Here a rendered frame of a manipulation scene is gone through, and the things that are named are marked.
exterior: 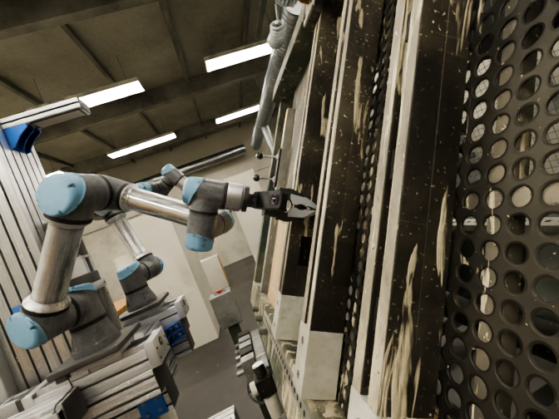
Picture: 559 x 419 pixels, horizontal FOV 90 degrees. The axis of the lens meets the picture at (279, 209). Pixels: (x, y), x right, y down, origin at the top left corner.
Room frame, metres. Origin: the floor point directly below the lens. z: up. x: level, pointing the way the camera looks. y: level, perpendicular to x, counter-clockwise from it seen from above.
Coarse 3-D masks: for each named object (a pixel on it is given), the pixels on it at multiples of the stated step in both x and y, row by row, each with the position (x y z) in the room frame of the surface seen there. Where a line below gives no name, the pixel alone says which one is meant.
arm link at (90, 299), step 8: (72, 288) 0.95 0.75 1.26; (80, 288) 0.96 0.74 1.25; (88, 288) 0.97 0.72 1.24; (72, 296) 0.93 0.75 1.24; (80, 296) 0.95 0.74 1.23; (88, 296) 0.97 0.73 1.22; (96, 296) 1.00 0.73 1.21; (80, 304) 0.93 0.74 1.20; (88, 304) 0.95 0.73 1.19; (96, 304) 0.98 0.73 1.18; (80, 312) 0.92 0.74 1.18; (88, 312) 0.95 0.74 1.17; (96, 312) 0.97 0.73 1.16; (104, 312) 1.00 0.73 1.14; (80, 320) 0.93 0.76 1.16; (88, 320) 0.95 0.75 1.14; (72, 328) 0.93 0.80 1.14
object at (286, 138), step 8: (288, 112) 1.45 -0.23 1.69; (288, 120) 1.45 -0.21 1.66; (288, 128) 1.44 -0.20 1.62; (288, 136) 1.44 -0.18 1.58; (288, 144) 1.44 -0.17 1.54; (288, 152) 1.43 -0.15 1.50; (280, 160) 1.42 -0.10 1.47; (280, 168) 1.42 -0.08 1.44; (280, 176) 1.42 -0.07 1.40; (280, 184) 1.42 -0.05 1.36; (272, 224) 1.39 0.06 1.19; (272, 232) 1.39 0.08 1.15; (272, 240) 1.39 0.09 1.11; (272, 248) 1.38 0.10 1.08; (272, 256) 1.38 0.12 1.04; (264, 264) 1.40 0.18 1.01; (264, 272) 1.37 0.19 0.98; (264, 280) 1.37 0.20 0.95; (264, 288) 1.36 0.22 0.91
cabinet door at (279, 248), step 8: (288, 208) 1.15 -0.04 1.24; (280, 224) 1.26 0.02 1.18; (280, 232) 1.24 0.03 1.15; (280, 240) 1.21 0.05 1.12; (280, 248) 1.18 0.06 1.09; (280, 256) 1.15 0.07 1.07; (272, 264) 1.29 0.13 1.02; (280, 264) 1.13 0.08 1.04; (272, 272) 1.26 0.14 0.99; (272, 280) 1.24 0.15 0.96; (272, 288) 1.20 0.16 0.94; (272, 296) 1.17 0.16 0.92; (272, 304) 1.15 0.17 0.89
